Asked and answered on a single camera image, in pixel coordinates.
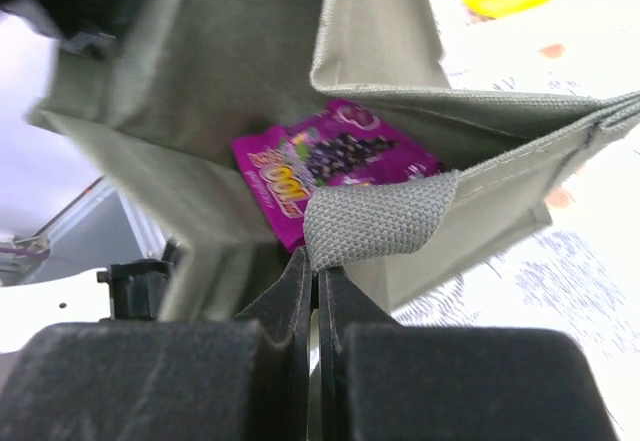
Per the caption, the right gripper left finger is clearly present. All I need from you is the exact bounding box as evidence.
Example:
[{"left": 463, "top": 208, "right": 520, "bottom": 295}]
[{"left": 1, "top": 249, "right": 312, "bottom": 441}]

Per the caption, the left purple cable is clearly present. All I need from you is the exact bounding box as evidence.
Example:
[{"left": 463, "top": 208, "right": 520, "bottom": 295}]
[{"left": 0, "top": 240, "right": 51, "bottom": 262}]

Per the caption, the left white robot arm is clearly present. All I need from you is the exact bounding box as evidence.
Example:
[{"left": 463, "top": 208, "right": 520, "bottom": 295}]
[{"left": 0, "top": 268, "right": 111, "bottom": 353}]

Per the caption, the olive green canvas bag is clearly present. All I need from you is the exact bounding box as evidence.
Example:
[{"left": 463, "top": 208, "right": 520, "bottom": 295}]
[{"left": 30, "top": 0, "right": 639, "bottom": 321}]

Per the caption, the purple candy bag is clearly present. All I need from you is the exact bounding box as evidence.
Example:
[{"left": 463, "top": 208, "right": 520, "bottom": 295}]
[{"left": 231, "top": 100, "right": 444, "bottom": 252}]

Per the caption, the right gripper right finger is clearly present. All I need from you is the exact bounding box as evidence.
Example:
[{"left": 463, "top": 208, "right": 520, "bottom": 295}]
[{"left": 317, "top": 268, "right": 616, "bottom": 441}]

